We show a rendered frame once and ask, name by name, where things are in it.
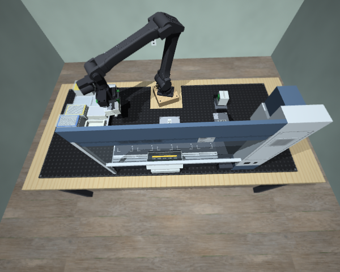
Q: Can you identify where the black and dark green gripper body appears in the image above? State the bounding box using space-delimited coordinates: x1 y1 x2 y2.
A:
108 87 120 100

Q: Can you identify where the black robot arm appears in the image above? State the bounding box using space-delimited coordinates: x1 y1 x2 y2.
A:
76 12 185 108

